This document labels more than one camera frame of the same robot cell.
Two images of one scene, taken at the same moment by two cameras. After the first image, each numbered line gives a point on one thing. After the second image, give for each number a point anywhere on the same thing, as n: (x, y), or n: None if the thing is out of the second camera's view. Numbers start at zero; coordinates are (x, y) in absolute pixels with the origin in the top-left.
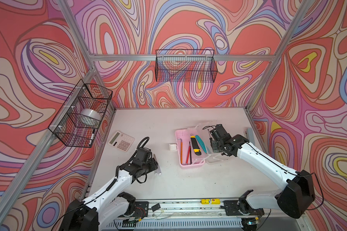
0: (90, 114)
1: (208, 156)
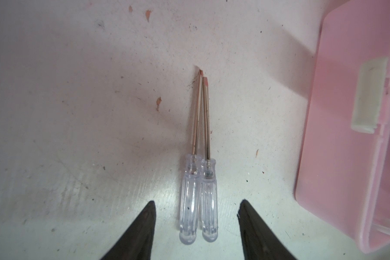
0: None
1: (351, 173)
